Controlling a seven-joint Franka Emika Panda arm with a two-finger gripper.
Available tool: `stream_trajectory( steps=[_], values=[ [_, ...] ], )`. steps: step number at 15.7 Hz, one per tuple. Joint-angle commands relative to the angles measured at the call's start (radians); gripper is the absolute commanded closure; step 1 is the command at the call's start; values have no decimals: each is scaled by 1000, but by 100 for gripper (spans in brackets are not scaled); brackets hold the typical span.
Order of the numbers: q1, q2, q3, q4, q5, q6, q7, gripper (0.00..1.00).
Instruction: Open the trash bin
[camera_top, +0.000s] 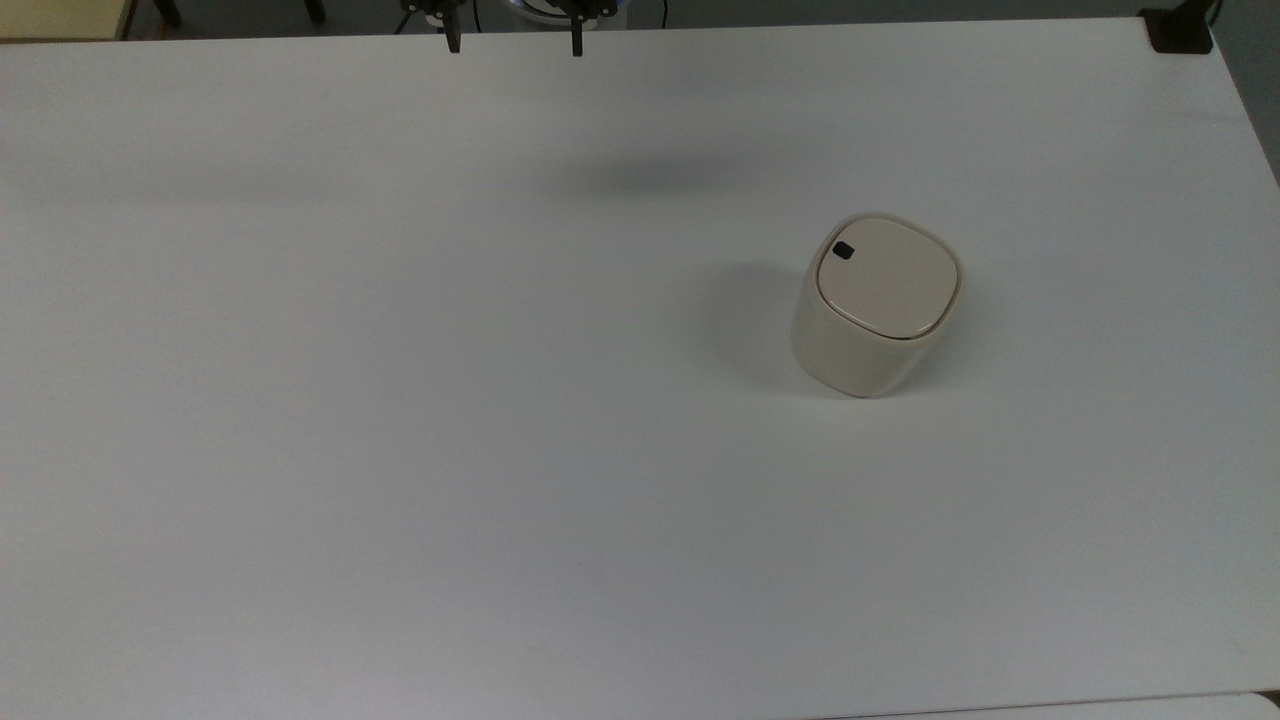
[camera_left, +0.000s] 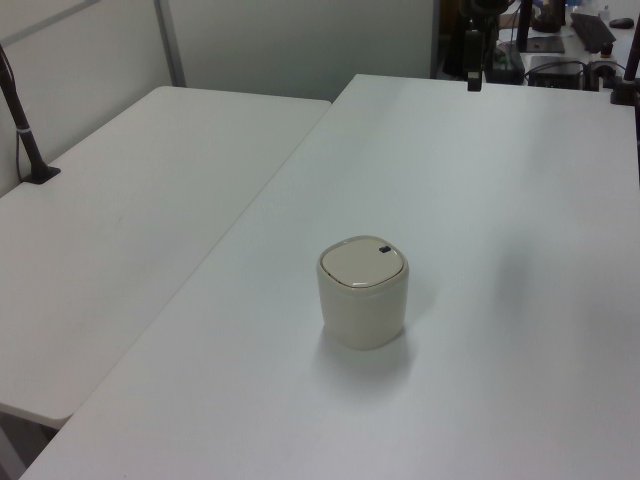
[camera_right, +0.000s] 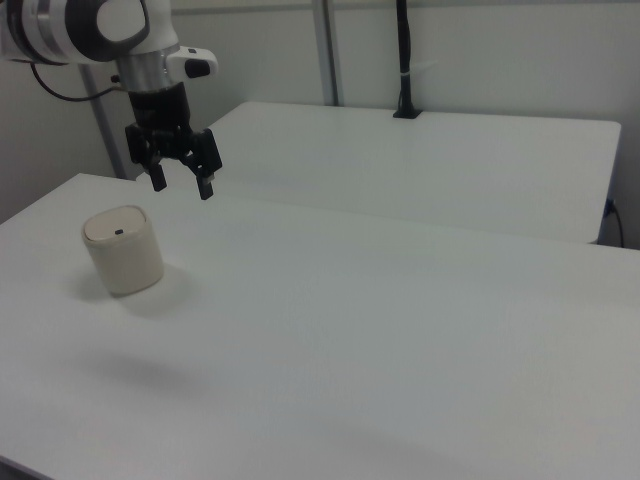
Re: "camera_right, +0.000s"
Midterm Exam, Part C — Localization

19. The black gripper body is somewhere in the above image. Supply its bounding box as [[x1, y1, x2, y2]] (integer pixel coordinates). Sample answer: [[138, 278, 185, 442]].
[[127, 82, 202, 162]]

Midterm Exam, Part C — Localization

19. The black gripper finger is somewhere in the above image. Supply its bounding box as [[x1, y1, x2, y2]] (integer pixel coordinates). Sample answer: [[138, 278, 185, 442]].
[[124, 122, 168, 193], [179, 127, 224, 202]]

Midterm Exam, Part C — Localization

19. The beige trash bin with lid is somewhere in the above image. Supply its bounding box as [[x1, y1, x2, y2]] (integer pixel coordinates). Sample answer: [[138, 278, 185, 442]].
[[81, 203, 165, 297]]

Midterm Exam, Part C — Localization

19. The black pole with clamp base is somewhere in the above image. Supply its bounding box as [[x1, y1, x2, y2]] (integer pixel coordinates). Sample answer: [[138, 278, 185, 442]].
[[392, 0, 424, 120]]

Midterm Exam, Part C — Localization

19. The white zip tie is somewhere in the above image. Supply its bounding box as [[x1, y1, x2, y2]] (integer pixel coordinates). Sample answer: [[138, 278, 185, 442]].
[[401, 60, 439, 78]]

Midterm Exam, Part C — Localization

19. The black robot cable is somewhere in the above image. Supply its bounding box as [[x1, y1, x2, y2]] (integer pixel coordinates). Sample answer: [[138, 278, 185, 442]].
[[29, 61, 124, 104]]

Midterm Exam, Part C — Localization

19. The black cable under table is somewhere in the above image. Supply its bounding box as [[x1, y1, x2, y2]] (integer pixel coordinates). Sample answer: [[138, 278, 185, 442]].
[[604, 198, 627, 248]]

